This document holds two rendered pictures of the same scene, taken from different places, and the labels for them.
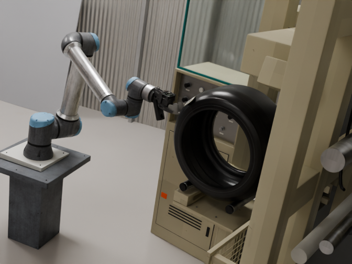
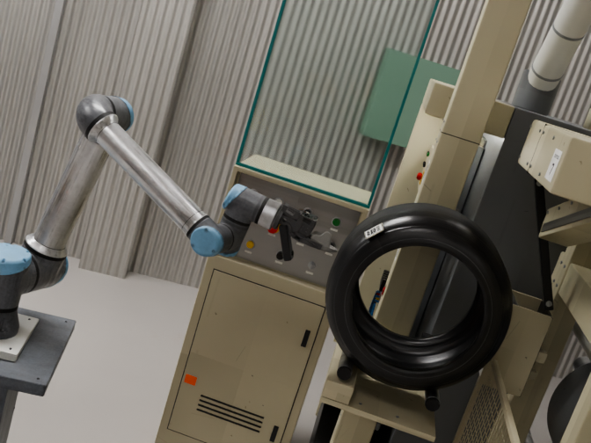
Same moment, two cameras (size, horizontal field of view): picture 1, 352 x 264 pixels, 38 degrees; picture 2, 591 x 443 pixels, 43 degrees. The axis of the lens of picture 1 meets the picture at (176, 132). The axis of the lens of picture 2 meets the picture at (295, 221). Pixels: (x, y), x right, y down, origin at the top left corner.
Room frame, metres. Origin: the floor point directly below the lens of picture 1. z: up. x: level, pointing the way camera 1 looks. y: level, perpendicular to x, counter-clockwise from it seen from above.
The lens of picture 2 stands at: (0.55, 1.18, 1.83)
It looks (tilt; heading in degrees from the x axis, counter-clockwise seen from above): 14 degrees down; 332
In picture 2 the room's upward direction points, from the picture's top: 17 degrees clockwise
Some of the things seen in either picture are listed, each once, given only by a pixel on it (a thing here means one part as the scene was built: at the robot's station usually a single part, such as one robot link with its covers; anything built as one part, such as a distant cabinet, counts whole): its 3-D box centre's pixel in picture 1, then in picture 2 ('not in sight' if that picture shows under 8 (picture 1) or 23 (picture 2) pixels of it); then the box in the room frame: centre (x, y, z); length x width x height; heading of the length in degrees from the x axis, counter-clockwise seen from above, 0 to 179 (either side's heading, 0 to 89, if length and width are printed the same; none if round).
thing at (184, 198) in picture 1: (199, 187); (343, 369); (2.44, -0.18, 0.84); 0.36 x 0.09 x 0.06; 147
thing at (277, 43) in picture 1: (304, 53); (582, 164); (2.09, -0.47, 1.71); 0.61 x 0.25 x 0.15; 147
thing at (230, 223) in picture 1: (220, 204); (380, 394); (2.36, -0.29, 0.80); 0.37 x 0.36 x 0.02; 57
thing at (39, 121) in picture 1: (42, 128); (3, 273); (2.96, 0.85, 0.81); 0.17 x 0.15 x 0.18; 136
